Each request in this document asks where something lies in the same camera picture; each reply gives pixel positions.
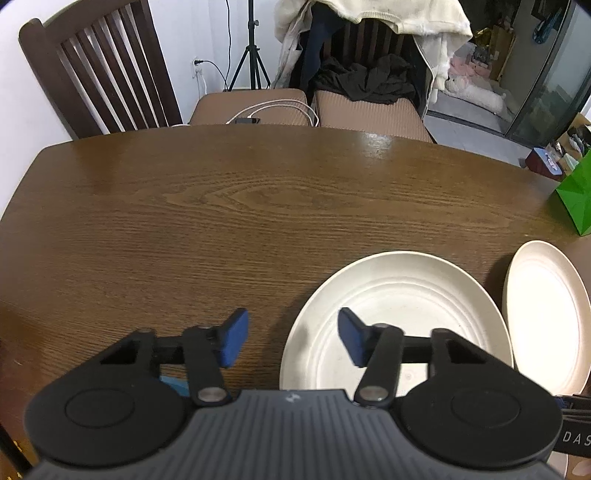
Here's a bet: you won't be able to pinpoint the white plush toy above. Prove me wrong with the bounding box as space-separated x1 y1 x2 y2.
444 76 507 113

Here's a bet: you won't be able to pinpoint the brown seat cushion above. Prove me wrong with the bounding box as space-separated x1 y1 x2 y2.
313 90 435 145
189 89 311 127

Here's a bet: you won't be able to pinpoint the cream plate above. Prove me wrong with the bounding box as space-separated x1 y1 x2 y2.
279 250 515 398
503 240 591 396

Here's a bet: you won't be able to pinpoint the white cable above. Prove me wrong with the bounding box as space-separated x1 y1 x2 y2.
225 100 320 127

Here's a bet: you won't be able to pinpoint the black tripod light stand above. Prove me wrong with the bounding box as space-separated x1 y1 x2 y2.
228 0 271 92

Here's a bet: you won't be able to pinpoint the dark clothes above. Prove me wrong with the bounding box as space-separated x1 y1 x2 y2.
299 7 419 105

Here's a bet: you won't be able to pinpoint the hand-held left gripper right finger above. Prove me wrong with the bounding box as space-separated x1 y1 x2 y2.
338 308 491 409

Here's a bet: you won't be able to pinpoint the glass sliding door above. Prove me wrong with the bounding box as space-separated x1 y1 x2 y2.
503 0 591 149

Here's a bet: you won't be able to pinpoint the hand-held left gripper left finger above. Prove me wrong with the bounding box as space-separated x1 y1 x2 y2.
97 308 250 408

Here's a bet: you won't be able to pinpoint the green paper bag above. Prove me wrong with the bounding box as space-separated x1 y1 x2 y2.
555 149 591 237

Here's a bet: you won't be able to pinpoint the chair draped with clothes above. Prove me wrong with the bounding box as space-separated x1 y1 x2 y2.
272 0 474 117

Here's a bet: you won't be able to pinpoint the dark wooden chair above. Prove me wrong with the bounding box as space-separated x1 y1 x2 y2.
18 0 184 140

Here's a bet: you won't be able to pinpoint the pink cloth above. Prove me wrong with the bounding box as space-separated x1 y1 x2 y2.
450 54 483 80

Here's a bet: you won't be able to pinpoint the dark box with blue label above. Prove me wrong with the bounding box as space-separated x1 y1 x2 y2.
525 147 565 182

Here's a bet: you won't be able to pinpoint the open cardboard box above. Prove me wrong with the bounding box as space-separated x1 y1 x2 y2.
551 113 591 160

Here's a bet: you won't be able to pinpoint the clothes-draped wooden chair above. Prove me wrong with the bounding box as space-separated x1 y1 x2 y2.
318 18 423 93

